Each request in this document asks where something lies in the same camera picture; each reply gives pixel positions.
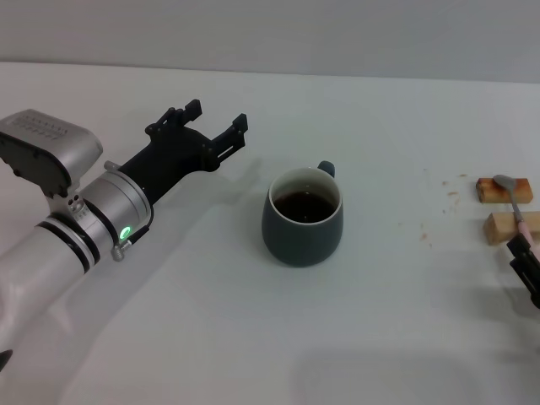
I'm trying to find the brown stained wooden block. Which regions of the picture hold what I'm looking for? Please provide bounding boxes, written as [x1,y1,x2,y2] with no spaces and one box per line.
[475,176,532,204]

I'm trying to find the pink handled metal spoon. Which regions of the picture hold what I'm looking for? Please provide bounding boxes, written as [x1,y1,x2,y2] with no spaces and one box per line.
[492,173,540,254]

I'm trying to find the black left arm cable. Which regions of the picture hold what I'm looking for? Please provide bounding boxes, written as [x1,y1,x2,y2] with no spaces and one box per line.
[125,201,154,246]

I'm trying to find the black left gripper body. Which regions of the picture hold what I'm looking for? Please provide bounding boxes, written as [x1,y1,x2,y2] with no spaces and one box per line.
[119,125,211,204]

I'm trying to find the silver grey left wrist camera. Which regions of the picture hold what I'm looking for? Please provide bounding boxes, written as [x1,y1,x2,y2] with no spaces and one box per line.
[0,108,104,200]

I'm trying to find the dark grey coffee cup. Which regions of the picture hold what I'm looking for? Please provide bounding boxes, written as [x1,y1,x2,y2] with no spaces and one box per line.
[261,159,345,267]

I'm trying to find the pale notched wooden block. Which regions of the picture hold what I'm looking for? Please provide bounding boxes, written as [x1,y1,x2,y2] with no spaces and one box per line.
[483,209,540,246]

